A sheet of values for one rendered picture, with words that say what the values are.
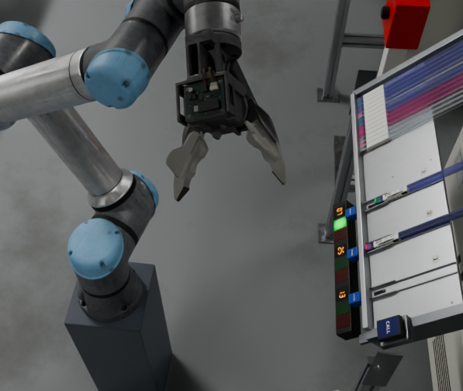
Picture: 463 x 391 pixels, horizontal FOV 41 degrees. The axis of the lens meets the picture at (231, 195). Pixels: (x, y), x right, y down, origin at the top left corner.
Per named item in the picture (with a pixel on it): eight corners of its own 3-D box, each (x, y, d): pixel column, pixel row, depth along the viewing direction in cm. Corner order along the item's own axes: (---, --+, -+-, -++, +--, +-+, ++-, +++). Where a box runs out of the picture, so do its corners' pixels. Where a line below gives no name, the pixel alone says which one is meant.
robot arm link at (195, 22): (199, 33, 87) (253, 19, 84) (202, 64, 86) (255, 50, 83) (174, 11, 81) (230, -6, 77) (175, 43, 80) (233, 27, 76)
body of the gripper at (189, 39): (174, 127, 76) (171, 37, 78) (205, 144, 84) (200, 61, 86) (231, 115, 73) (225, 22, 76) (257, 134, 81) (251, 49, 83)
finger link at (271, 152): (269, 177, 72) (223, 125, 75) (286, 186, 77) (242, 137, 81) (288, 158, 71) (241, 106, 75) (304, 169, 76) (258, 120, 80)
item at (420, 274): (380, 335, 124) (371, 329, 122) (364, 102, 163) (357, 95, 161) (469, 310, 113) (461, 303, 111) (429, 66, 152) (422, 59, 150)
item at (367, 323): (382, 340, 126) (362, 328, 122) (365, 109, 165) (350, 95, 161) (388, 339, 125) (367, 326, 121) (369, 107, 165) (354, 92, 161)
